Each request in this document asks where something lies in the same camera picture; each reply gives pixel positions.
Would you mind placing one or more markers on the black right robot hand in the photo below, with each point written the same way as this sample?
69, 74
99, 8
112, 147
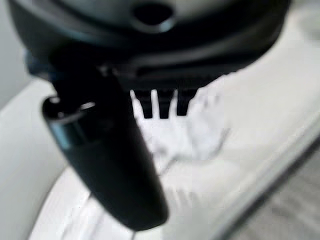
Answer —
105, 140

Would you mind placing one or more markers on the white garment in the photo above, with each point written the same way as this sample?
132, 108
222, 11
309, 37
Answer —
175, 160

